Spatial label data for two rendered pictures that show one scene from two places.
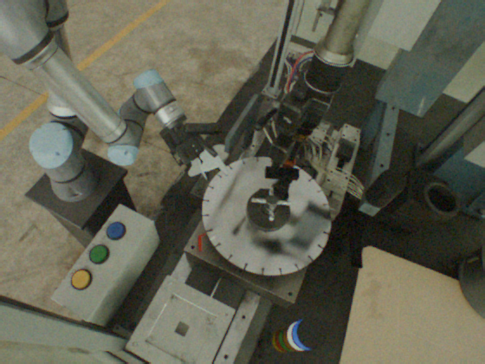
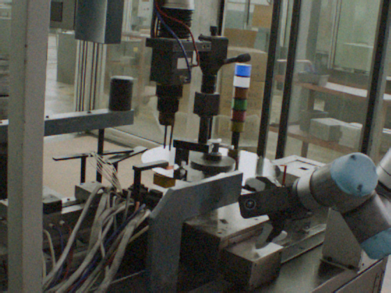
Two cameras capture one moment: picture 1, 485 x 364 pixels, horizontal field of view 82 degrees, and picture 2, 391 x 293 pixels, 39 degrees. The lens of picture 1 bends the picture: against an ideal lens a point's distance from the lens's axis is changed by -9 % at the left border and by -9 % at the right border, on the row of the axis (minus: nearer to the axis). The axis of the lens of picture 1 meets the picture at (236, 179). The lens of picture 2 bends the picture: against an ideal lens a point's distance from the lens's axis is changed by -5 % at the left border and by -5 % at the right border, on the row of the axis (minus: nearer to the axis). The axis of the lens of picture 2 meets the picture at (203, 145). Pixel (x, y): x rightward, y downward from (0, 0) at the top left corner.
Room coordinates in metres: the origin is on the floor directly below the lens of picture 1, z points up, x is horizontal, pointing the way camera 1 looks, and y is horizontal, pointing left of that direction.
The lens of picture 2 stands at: (1.59, 0.40, 1.33)
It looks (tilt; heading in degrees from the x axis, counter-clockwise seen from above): 14 degrees down; 203
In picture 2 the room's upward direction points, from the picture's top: 6 degrees clockwise
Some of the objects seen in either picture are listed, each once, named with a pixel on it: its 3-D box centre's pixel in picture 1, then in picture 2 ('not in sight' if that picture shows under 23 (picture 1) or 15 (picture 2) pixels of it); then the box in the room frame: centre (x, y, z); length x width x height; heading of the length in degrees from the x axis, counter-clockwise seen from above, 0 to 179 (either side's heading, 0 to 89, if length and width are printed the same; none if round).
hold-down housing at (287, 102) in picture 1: (288, 127); (209, 71); (0.43, -0.09, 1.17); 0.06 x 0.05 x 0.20; 154
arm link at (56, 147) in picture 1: (57, 150); not in sight; (0.45, 0.53, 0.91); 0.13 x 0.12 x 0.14; 6
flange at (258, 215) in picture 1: (268, 207); (211, 158); (0.35, -0.09, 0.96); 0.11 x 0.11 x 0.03
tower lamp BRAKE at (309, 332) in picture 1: (308, 333); (242, 70); (0.05, -0.15, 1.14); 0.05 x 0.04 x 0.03; 73
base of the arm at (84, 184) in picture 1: (70, 173); not in sight; (0.44, 0.53, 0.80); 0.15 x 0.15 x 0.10
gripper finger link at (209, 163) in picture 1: (210, 165); (264, 182); (0.45, 0.07, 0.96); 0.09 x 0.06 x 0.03; 52
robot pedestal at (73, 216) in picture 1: (106, 225); not in sight; (0.44, 0.53, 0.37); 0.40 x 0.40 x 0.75; 73
